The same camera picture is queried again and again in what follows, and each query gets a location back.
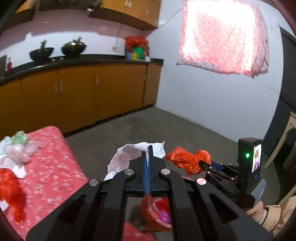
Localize pink floral curtain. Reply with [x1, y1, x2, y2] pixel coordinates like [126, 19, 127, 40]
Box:
[176, 0, 270, 79]

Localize red plastic bag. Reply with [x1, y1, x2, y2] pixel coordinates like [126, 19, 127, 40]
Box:
[166, 146, 211, 175]
[125, 36, 149, 48]
[0, 168, 26, 223]

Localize black wok with lid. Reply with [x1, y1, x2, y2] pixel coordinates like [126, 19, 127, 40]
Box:
[60, 37, 88, 57]

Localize person's right hand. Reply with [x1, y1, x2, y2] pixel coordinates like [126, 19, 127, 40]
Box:
[246, 201, 270, 226]

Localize dark cutting board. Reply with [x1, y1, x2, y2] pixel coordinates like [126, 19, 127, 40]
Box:
[0, 55, 8, 78]

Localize clear plastic wrap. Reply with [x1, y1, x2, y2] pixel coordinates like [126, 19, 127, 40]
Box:
[5, 140, 40, 163]

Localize black kitchen countertop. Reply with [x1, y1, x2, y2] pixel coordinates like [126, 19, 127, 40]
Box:
[0, 58, 164, 86]

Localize narrow wooden upper cabinets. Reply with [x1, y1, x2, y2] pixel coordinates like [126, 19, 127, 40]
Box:
[89, 0, 161, 30]

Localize pale wooden chair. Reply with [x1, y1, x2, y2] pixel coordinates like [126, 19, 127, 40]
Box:
[264, 111, 296, 169]

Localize pink plastic bag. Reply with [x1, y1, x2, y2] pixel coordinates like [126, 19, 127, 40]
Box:
[158, 210, 172, 224]

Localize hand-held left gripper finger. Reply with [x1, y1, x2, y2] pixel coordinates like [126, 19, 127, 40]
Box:
[148, 146, 272, 241]
[25, 146, 148, 241]

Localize white plastic bag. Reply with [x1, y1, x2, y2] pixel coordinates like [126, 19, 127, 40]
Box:
[107, 141, 166, 181]

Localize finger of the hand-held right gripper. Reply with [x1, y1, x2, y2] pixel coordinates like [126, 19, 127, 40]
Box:
[199, 161, 238, 175]
[205, 171, 237, 186]

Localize black open wok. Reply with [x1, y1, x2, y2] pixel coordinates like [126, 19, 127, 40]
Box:
[29, 40, 55, 62]

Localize red plastic bag over bottles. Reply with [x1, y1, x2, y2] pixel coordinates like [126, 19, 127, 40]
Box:
[125, 36, 149, 48]

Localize red floral tablecloth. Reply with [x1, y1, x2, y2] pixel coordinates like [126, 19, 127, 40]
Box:
[0, 126, 155, 241]

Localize pile of plastic bags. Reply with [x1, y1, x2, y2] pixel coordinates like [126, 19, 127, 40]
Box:
[0, 131, 30, 179]

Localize waste basket with red liner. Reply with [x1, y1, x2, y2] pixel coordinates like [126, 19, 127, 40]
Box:
[139, 197, 173, 233]

